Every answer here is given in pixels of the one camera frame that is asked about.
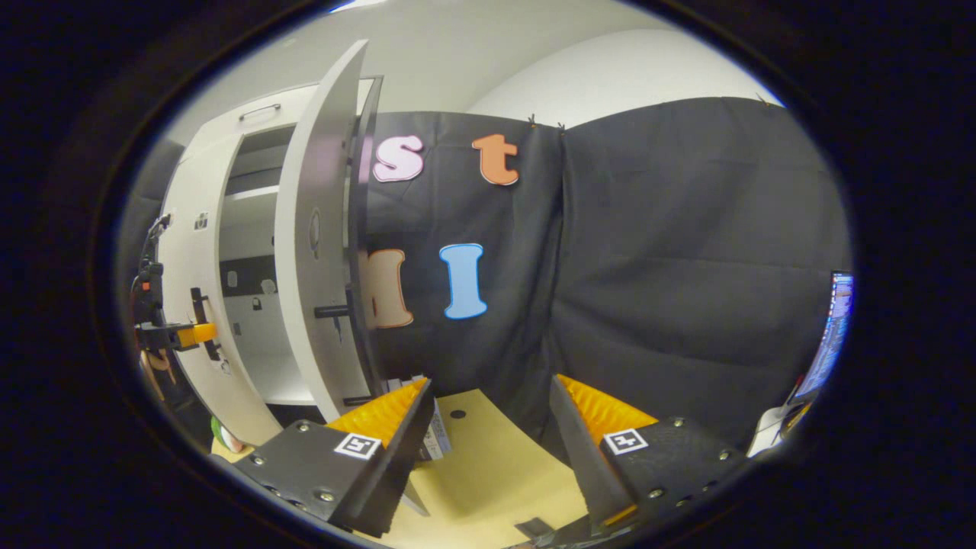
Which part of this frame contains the small white object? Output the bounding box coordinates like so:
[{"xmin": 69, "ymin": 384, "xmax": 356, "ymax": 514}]
[{"xmin": 747, "ymin": 400, "xmax": 811, "ymax": 458}]

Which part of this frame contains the computer monitor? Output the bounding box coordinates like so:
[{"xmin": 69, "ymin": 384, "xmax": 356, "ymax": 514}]
[{"xmin": 789, "ymin": 271, "xmax": 856, "ymax": 405}]

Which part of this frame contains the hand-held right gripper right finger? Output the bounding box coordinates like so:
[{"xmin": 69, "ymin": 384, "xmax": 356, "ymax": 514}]
[{"xmin": 549, "ymin": 374, "xmax": 752, "ymax": 535}]

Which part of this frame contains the black door handle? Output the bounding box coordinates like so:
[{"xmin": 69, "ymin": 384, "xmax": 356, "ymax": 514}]
[{"xmin": 189, "ymin": 287, "xmax": 223, "ymax": 361}]

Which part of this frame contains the cabinet door with headphones sticker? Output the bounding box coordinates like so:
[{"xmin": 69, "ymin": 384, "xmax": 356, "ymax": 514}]
[{"xmin": 273, "ymin": 40, "xmax": 386, "ymax": 424}]

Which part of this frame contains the white cabinet shelf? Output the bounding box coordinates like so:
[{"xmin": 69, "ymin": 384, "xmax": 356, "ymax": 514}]
[{"xmin": 223, "ymin": 185, "xmax": 280, "ymax": 204}]

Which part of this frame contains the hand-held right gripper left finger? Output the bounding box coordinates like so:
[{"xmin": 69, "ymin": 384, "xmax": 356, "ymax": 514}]
[{"xmin": 231, "ymin": 377, "xmax": 437, "ymax": 539}]

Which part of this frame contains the cabinet door with camera sticker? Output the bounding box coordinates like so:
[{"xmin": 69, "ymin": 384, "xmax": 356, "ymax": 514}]
[{"xmin": 160, "ymin": 133, "xmax": 284, "ymax": 447}]

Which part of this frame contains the grey cabinet drawer front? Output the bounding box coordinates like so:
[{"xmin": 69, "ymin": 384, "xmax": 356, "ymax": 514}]
[{"xmin": 183, "ymin": 79, "xmax": 376, "ymax": 157}]

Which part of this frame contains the grey double-door shoe cabinet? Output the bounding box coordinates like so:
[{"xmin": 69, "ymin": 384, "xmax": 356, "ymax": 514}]
[{"xmin": 162, "ymin": 76, "xmax": 382, "ymax": 428}]

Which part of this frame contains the small colourful object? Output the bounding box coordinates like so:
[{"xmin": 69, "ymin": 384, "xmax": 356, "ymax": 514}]
[{"xmin": 210, "ymin": 416, "xmax": 246, "ymax": 455}]

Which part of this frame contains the printed white box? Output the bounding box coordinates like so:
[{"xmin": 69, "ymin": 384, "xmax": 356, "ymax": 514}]
[{"xmin": 387, "ymin": 375, "xmax": 452, "ymax": 463}]

